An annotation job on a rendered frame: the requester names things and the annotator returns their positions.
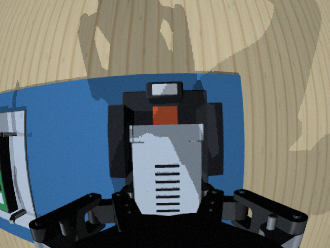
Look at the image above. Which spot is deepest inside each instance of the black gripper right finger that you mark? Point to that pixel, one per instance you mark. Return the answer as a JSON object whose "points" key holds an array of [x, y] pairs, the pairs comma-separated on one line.
{"points": [[270, 219]]}

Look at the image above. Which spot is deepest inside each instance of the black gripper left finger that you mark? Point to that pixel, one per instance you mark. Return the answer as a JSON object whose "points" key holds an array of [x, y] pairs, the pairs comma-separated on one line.
{"points": [[65, 225]]}

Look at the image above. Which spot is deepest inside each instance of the blue flat plate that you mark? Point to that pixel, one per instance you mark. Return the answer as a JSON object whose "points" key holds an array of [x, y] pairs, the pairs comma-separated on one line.
{"points": [[59, 135]]}

